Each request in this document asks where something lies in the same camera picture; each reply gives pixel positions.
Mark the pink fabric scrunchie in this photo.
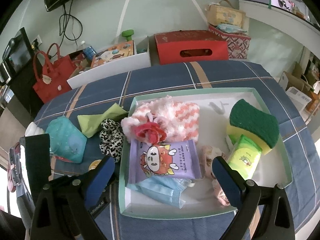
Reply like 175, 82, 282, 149
200, 145, 230, 206

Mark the white desk shelf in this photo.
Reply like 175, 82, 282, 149
239, 0, 320, 57

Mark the pink white knitted cloth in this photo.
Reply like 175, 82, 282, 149
121, 96, 200, 142

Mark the blue label water bottle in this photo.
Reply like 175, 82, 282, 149
79, 41, 97, 61

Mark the patterned red gift box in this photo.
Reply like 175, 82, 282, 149
208, 24, 251, 59

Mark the white pill bottle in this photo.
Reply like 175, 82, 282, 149
24, 122, 45, 137

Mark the purple baby wipes pack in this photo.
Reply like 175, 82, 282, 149
128, 139, 202, 184

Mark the white storage bin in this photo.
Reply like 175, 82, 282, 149
67, 36, 151, 89

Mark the red pink flower hairband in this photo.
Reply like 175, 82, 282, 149
131, 113, 167, 145

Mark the teal rimmed white tray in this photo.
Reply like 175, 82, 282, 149
118, 88, 292, 219

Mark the leopard print scrunchie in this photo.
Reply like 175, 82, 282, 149
99, 119, 124, 163

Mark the teal plastic case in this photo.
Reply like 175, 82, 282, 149
46, 116, 87, 164

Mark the green yellow scrub sponge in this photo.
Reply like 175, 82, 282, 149
226, 99, 279, 155

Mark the red cardboard box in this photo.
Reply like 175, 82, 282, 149
154, 30, 228, 64

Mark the blue face mask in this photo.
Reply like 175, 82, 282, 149
127, 176, 195, 209

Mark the lime green cloth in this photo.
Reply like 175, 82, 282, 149
77, 103, 128, 138

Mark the orange toy box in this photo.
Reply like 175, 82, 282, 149
91, 40, 135, 68

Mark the blue plaid tablecloth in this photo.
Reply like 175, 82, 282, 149
35, 61, 319, 239

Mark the red felt tote bag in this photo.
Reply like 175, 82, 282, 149
33, 43, 76, 103

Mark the black hanging cable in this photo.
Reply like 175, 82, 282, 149
58, 0, 83, 46

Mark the green tissue pack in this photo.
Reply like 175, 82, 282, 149
227, 135, 262, 180

